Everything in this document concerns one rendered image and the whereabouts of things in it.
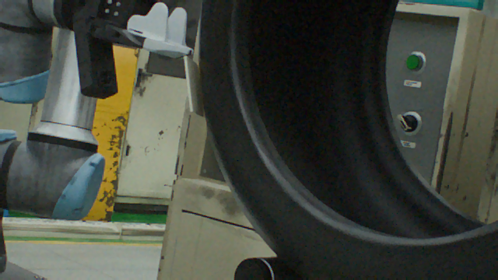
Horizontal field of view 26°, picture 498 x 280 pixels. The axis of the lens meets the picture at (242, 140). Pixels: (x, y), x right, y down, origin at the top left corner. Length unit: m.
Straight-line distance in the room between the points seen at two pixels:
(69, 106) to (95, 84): 0.41
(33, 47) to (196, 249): 0.64
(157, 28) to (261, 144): 0.29
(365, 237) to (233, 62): 0.23
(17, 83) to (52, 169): 0.28
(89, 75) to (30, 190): 0.43
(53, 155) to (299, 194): 0.78
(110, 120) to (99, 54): 5.60
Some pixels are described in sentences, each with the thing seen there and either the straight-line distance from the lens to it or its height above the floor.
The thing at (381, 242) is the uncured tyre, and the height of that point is 0.97.
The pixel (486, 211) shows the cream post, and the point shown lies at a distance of 1.34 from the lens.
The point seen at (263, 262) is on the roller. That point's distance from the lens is 1.07.
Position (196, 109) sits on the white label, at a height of 1.06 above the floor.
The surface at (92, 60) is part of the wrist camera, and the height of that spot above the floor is 1.09.
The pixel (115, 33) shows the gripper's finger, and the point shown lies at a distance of 1.30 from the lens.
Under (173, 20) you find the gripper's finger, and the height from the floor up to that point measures 1.16.
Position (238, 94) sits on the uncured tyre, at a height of 1.08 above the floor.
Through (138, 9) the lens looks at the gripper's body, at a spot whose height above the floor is 1.16.
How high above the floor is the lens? 1.09
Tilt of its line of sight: 3 degrees down
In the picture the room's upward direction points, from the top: 10 degrees clockwise
